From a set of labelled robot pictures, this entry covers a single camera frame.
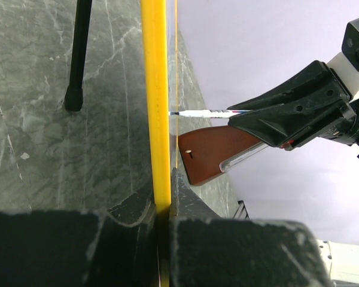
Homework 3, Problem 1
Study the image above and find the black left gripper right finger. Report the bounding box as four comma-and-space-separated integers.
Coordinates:
169, 169, 331, 286

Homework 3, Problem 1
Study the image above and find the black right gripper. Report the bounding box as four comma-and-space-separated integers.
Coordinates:
228, 60, 358, 149

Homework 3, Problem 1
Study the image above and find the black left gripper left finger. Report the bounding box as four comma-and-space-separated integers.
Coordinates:
0, 194, 158, 286

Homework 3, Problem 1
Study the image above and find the white rainbow whiteboard marker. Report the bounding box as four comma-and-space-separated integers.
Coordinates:
168, 109, 251, 119

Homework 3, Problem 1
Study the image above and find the orange framed whiteboard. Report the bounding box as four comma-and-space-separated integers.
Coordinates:
141, 1, 178, 286

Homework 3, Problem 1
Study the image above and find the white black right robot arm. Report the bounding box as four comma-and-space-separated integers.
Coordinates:
228, 60, 359, 158

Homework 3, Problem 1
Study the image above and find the brown whiteboard eraser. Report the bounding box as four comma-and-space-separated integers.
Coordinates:
178, 126, 262, 186

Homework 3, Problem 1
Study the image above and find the black perforated music stand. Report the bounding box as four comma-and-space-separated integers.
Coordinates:
64, 0, 93, 112

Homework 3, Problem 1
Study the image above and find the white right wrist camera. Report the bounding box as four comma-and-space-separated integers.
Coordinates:
327, 18, 359, 102

